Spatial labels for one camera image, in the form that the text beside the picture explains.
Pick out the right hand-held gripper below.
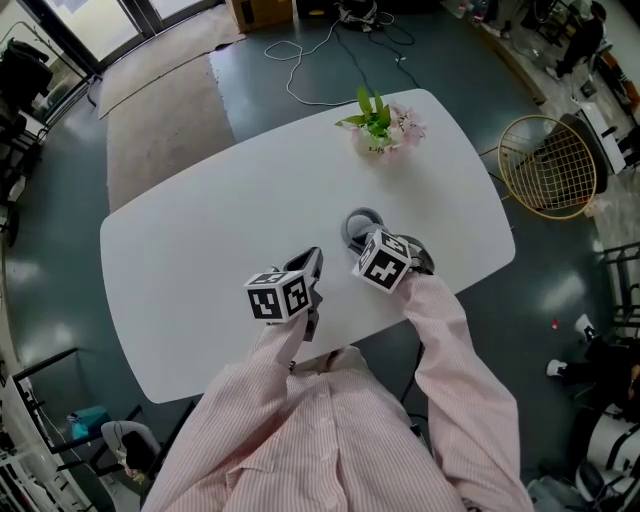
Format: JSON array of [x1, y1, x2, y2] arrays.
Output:
[[345, 228, 436, 295]]

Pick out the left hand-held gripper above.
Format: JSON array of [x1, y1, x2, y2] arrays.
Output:
[[243, 247, 325, 343]]

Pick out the grey roll of tape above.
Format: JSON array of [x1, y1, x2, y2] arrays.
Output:
[[340, 206, 387, 254]]

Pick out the person's left forearm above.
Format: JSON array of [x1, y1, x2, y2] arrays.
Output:
[[247, 313, 321, 396]]

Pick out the person's right forearm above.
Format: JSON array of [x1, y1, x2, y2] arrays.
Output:
[[402, 272, 521, 416]]

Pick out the white pot with pink flowers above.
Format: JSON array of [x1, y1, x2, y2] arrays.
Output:
[[333, 86, 429, 160]]

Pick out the person's pink striped shirt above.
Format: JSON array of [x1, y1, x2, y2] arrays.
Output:
[[140, 344, 535, 512]]

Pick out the brown floor mat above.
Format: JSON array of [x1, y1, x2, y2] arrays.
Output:
[[96, 14, 249, 214]]

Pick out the black bag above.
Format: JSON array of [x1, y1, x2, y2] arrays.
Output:
[[333, 0, 380, 25]]

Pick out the cardboard box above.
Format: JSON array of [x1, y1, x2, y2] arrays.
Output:
[[226, 0, 295, 34]]

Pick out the black metal rack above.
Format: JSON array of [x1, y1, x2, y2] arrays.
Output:
[[598, 243, 640, 329]]

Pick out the teal bag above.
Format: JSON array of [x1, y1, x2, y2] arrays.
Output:
[[66, 405, 110, 441]]

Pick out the white and black machine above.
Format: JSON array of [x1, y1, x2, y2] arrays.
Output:
[[573, 402, 640, 504]]

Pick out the white shelf rack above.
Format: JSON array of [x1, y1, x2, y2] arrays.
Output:
[[0, 372, 89, 512]]

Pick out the black clothes on rack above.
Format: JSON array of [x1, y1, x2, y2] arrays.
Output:
[[0, 38, 55, 114]]

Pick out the white cable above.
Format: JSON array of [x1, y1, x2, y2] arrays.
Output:
[[263, 9, 396, 107]]

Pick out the black cable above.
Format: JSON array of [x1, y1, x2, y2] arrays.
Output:
[[333, 14, 424, 91]]

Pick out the gold wire chair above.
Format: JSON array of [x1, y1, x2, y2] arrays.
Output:
[[497, 114, 602, 222]]

